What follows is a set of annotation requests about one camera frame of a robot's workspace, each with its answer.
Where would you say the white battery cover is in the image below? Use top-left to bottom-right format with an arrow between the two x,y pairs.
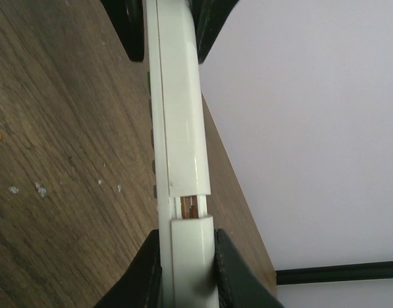
171,216 -> 219,308

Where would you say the white remote control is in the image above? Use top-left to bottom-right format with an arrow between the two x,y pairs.
146,1 -> 211,307

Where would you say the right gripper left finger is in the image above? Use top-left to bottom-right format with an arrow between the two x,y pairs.
95,229 -> 162,307

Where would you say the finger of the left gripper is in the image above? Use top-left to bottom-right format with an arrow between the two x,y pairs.
190,0 -> 239,64
100,0 -> 144,62

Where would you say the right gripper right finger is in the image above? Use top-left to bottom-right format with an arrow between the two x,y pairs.
214,228 -> 283,308

